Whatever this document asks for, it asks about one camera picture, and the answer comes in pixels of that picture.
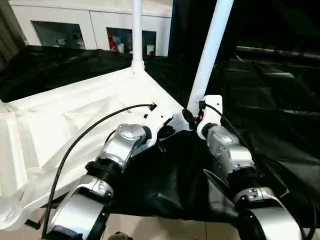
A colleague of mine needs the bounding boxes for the white cabinet with glass doors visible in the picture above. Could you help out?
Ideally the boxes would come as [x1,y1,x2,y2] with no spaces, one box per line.
[10,0,173,57]

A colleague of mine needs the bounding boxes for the black case with yellow label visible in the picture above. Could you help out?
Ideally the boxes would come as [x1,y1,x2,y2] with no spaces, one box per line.
[170,0,320,58]

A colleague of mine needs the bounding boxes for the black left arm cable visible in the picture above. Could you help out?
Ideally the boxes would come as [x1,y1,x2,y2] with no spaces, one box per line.
[42,103,158,240]

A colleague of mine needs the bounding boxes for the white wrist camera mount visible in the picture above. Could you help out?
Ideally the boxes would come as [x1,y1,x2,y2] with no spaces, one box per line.
[197,95,224,141]
[144,104,175,147]

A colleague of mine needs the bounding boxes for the grey curtain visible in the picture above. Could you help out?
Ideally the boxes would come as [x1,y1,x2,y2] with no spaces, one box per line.
[0,0,28,56]

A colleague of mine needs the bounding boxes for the white plastic table top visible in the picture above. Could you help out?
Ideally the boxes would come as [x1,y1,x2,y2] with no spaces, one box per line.
[0,67,193,231]

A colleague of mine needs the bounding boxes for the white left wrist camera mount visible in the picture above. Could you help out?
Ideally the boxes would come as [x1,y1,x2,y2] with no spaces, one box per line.
[144,104,175,147]

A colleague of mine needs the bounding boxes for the long black bar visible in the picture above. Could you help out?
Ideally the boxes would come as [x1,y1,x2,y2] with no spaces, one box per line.
[235,46,320,61]

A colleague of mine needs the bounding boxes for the black mat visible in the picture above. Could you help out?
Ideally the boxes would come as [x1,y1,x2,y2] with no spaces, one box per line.
[0,45,320,231]

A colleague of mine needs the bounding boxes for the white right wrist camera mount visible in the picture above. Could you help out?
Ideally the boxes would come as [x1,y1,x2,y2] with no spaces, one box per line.
[197,95,224,141]

